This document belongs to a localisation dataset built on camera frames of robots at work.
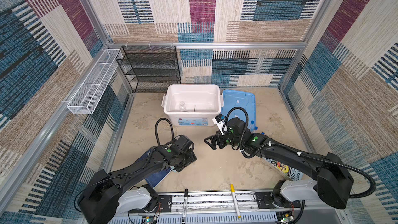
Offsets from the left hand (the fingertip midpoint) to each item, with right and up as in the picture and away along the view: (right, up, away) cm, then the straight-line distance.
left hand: (194, 159), depth 81 cm
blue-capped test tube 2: (+32, +16, +1) cm, 35 cm away
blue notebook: (-20, -10, -1) cm, 22 cm away
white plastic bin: (-3, +27, +30) cm, 40 cm away
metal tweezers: (-1, +25, +27) cm, 37 cm away
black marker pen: (-4, -18, -10) cm, 21 cm away
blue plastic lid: (+34, +32, +33) cm, 57 cm away
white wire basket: (-63, +37, +15) cm, 74 cm away
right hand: (+9, +11, -2) cm, 14 cm away
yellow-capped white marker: (+19, -17, -7) cm, 27 cm away
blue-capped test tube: (+30, +19, +2) cm, 36 cm away
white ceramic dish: (-5, +24, +27) cm, 37 cm away
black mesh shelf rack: (-29, +54, +27) cm, 67 cm away
